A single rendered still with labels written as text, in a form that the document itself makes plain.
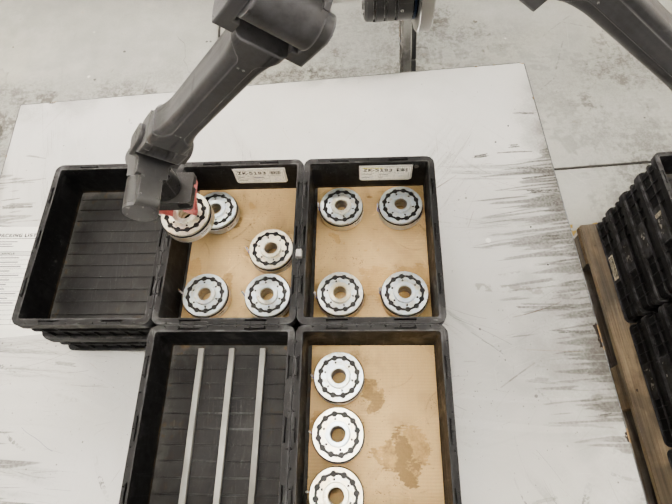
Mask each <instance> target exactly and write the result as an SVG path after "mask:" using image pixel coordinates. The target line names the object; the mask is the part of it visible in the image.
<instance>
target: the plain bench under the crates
mask: <svg viewBox="0 0 672 504"><path fill-rule="evenodd" d="M175 92H176V91H175ZM175 92H163V93H151V94H140V95H128V96H116V97H104V98H92V99H81V100H69V101H57V102H45V103H33V104H21V105H20V107H19V111H18V114H17V118H16V121H15V125H14V129H13V132H12V136H11V139H10V143H9V147H8V150H7V154H6V157H5V161H4V165H3V168H2V172H1V175H0V227H39V224H40V221H41V217H42V214H43V211H44V207H45V204H46V201H47V197H48V194H49V190H50V187H51V184H52V180H53V177H54V174H55V171H56V169H57V168H58V167H60V166H62V165H90V164H126V162H125V155H126V153H127V151H128V149H129V148H130V143H131V137H132V135H133V133H134V131H135V130H136V128H137V126H138V125H139V123H140V122H141V123H143V121H144V119H145V118H146V116H147V115H148V114H149V112H150V111H151V110H155V108H156V107H157V106H158V105H161V104H164V103H165V102H166V101H168V100H169V99H170V98H171V97H172V96H173V95H174V94H175ZM193 142H194V149H193V153H192V155H191V157H190V159H189V160H188V161H187V162H208V161H248V160H287V159H298V160H300V161H302V162H303V164H305V162H306V161H308V160H310V159H327V158H366V157H406V156H428V157H431V158H432V159H433V161H434V165H435V177H436V190H437V202H438V214H439V227H440V239H441V251H442V264H443V276H444V289H445V301H446V313H447V315H446V319H445V321H444V323H443V324H442V325H443V326H444V327H445V328H446V329H447V331H448V338H449V350H450V363H451V375H452V387H453V400H454V412H455V424H456V437H457V449H458V462H459V474H460V486H461V499H462V504H648V502H647V499H646V495H645V491H644V488H643V484H642V481H641V477H640V474H639V470H638V466H637V463H636V459H635V456H634V452H633V449H632V445H631V441H630V438H629V434H628V431H627V427H626V424H625V420H624V416H623V413H622V409H621V406H620V402H619V399H618V395H617V391H616V388H615V384H614V381H613V377H612V374H611V370H610V366H609V363H608V359H607V356H606V352H605V349H604V345H603V341H602V338H601V334H600V331H599V327H598V324H597V320H596V316H595V313H594V309H593V306H592V302H591V299H590V295H589V291H588V288H587V284H586V281H585V277H584V274H583V270H582V266H581V263H580V259H579V256H578V252H577V249H576V245H575V241H574V238H573V234H572V231H571V227H570V224H569V220H568V216H567V213H566V209H565V206H564V202H563V199H562V195H561V191H560V188H559V184H558V181H557V177H556V174H555V170H554V166H553V163H552V159H551V156H550V152H549V149H548V145H547V141H546V138H545V134H544V131H543V127H542V124H541V120H540V116H539V113H538V109H537V106H536V102H535V99H534V95H533V91H532V88H531V84H530V81H529V77H528V74H527V70H526V66H525V64H524V63H520V62H518V63H506V64H494V65H482V66H470V67H459V68H447V69H435V70H423V71H411V72H400V73H388V74H376V75H364V76H352V77H340V78H329V79H317V80H305V81H293V82H281V83H270V84H258V85H247V86H246V87H245V88H244V89H243V90H242V91H241V92H240V93H239V94H238V95H237V96H236V97H235V98H234V99H233V100H232V101H231V102H230V103H229V104H228V105H227V106H226V107H225V108H224V109H223V110H222V111H221V112H220V113H219V114H218V115H217V116H216V117H215V118H214V119H213V120H212V121H211V122H209V123H208V124H207V125H206V126H205V127H204V128H203V129H202V130H201V131H200V132H199V133H198V134H197V136H196V137H195V139H194V141H193ZM145 351H146V350H115V351H74V350H70V349H69V347H68V345H62V344H60V342H51V341H49V340H47V339H45V338H44V337H43V335H42V334H39V335H28V336H17V337H6V338H0V504H119V498H120V492H121V487H122V481H123V475H124V470H125V464H126V458H127V453H128V447H129V441H130V436H131V430H132V424H133V419H134V413H135V407H136V402H137V396H138V390H139V385H140V379H141V373H142V368H143V362H144V356H145Z"/></svg>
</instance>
